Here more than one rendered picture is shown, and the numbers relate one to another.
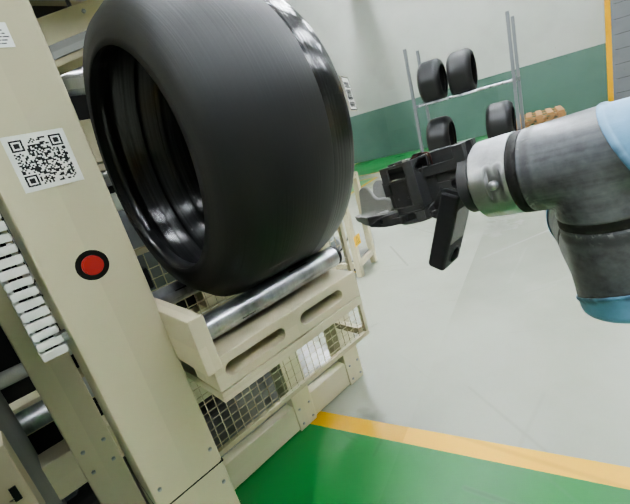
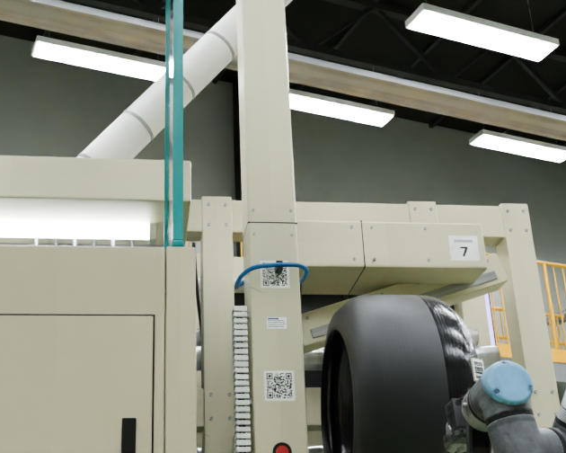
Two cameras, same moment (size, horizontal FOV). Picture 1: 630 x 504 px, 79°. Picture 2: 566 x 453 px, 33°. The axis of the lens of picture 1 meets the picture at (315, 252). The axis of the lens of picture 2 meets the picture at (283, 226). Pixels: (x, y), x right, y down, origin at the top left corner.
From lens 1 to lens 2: 168 cm
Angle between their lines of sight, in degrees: 50
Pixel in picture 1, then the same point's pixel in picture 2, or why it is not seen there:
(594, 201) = (483, 407)
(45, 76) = (295, 343)
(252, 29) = (407, 325)
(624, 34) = not seen: outside the picture
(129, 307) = not seen: outside the picture
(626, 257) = (495, 436)
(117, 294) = not seen: outside the picture
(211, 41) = (376, 331)
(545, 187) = (474, 403)
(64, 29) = (327, 317)
